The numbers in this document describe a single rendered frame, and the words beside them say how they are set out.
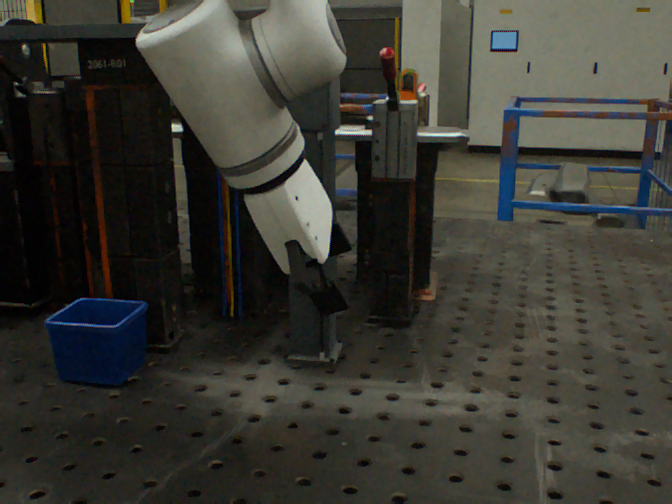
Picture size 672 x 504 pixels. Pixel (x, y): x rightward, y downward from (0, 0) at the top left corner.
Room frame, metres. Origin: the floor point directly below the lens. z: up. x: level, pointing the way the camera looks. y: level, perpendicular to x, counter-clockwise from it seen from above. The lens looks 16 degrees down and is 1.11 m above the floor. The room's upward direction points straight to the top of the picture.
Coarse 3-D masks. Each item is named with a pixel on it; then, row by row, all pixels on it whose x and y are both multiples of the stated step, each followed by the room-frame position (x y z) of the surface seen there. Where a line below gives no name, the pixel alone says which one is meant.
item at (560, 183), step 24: (504, 120) 2.72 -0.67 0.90; (648, 120) 3.62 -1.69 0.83; (504, 144) 2.72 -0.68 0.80; (648, 144) 3.61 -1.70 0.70; (504, 168) 2.71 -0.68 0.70; (528, 168) 3.81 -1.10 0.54; (552, 168) 3.77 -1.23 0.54; (576, 168) 3.44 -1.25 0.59; (600, 168) 3.70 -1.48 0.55; (624, 168) 3.67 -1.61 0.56; (648, 168) 3.61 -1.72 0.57; (504, 192) 2.71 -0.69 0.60; (528, 192) 3.01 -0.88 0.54; (552, 192) 3.22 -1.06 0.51; (576, 192) 2.85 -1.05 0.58; (648, 192) 3.56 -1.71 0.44; (504, 216) 2.71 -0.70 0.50; (600, 216) 2.76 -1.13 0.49; (624, 216) 3.11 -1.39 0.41
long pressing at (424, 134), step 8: (176, 128) 1.24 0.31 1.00; (344, 128) 1.25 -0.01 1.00; (352, 128) 1.24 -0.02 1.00; (360, 128) 1.24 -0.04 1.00; (424, 128) 1.24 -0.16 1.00; (432, 128) 1.24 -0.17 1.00; (440, 128) 1.24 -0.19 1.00; (448, 128) 1.24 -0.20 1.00; (456, 128) 1.24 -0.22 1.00; (176, 136) 1.18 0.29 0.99; (336, 136) 1.14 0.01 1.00; (344, 136) 1.13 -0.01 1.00; (352, 136) 1.13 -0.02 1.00; (360, 136) 1.13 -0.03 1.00; (368, 136) 1.13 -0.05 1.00; (424, 136) 1.11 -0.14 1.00; (432, 136) 1.11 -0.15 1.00; (440, 136) 1.11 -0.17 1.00; (448, 136) 1.11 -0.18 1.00; (456, 136) 1.11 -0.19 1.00; (464, 136) 1.12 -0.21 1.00
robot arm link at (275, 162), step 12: (288, 144) 0.59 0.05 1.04; (300, 144) 0.61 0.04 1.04; (264, 156) 0.58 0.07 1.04; (276, 156) 0.58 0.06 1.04; (288, 156) 0.59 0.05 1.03; (240, 168) 0.58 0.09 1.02; (252, 168) 0.58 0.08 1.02; (264, 168) 0.58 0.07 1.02; (276, 168) 0.58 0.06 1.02; (228, 180) 0.60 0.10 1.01; (240, 180) 0.59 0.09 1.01; (252, 180) 0.58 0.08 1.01; (264, 180) 0.58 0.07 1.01
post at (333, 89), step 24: (312, 96) 0.86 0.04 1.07; (336, 96) 0.89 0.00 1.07; (312, 120) 0.86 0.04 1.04; (336, 120) 0.89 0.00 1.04; (312, 144) 0.87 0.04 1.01; (312, 168) 0.87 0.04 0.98; (312, 312) 0.87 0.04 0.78; (312, 336) 0.87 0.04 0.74; (288, 360) 0.87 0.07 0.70; (312, 360) 0.86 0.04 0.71; (336, 360) 0.87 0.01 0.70
